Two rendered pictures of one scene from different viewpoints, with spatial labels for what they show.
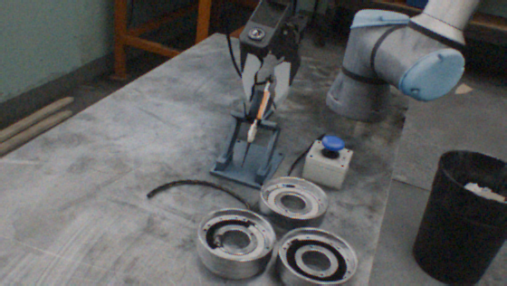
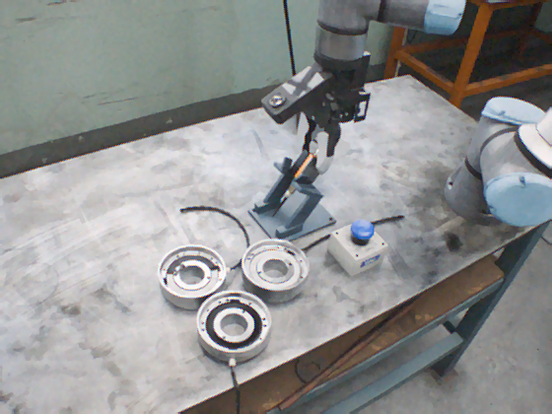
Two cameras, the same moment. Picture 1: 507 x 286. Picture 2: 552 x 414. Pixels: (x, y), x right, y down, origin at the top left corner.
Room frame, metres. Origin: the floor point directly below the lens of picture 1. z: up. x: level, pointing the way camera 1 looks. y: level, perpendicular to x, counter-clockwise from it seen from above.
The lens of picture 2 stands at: (0.22, -0.38, 1.42)
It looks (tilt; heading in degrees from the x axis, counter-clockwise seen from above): 43 degrees down; 40
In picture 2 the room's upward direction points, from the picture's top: 6 degrees clockwise
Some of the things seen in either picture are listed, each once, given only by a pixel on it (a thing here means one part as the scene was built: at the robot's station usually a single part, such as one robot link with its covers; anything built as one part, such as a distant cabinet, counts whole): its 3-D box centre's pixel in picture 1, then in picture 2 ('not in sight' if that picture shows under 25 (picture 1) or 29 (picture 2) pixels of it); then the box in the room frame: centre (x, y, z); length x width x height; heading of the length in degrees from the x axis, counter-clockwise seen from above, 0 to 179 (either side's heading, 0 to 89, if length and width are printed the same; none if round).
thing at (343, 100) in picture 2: (281, 16); (336, 86); (0.79, -0.01, 1.06); 0.09 x 0.08 x 0.12; 166
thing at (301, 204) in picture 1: (291, 206); (274, 271); (0.61, -0.07, 0.82); 0.10 x 0.10 x 0.04
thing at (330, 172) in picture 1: (328, 162); (360, 245); (0.75, -0.14, 0.82); 0.08 x 0.07 x 0.05; 164
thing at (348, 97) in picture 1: (362, 88); (486, 181); (1.07, -0.23, 0.85); 0.15 x 0.15 x 0.10
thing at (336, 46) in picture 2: not in sight; (338, 38); (0.78, 0.00, 1.14); 0.08 x 0.08 x 0.05
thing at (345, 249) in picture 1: (315, 264); (234, 327); (0.49, -0.11, 0.82); 0.10 x 0.10 x 0.04
